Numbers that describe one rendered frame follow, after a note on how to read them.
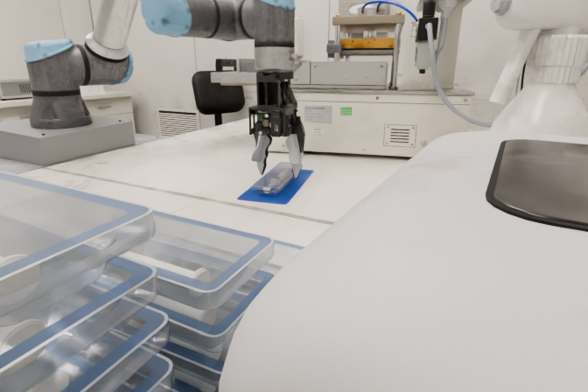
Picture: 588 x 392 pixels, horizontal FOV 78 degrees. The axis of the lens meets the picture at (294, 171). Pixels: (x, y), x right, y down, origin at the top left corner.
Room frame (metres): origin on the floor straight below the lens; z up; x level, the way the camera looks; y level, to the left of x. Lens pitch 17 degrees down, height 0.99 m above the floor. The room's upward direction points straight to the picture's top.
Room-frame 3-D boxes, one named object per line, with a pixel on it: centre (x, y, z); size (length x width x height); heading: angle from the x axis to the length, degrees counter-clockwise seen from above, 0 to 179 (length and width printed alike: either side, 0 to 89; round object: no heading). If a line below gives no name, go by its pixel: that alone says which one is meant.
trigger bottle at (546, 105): (0.25, -0.17, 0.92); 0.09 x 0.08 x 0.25; 91
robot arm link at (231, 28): (0.76, 0.13, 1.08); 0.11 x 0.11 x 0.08; 52
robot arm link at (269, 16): (0.71, 0.04, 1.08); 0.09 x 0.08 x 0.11; 52
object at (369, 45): (1.10, -0.22, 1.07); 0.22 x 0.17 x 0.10; 166
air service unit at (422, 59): (0.86, -0.29, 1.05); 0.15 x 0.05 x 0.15; 166
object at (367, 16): (1.08, -0.24, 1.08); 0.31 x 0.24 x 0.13; 166
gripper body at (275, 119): (0.70, 0.04, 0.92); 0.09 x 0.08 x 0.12; 164
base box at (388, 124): (1.10, -0.21, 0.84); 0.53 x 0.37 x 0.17; 76
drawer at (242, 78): (1.19, 0.08, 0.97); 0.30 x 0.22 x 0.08; 76
